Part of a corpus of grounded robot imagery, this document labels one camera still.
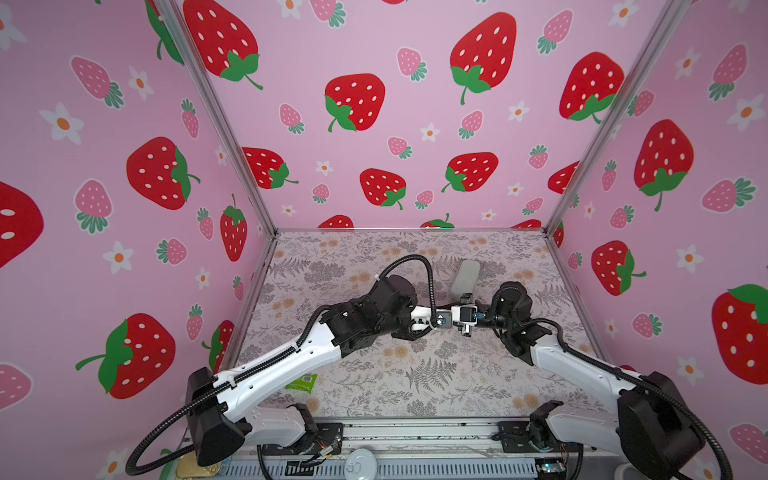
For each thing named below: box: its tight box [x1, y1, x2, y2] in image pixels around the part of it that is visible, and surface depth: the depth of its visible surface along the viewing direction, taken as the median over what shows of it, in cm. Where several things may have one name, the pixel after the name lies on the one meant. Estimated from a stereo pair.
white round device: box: [344, 448, 378, 480], surface depth 67 cm
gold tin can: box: [176, 451, 221, 478], surface depth 67 cm
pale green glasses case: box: [451, 260, 481, 299], surface depth 105 cm
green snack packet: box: [285, 374, 319, 394], surface depth 84 cm
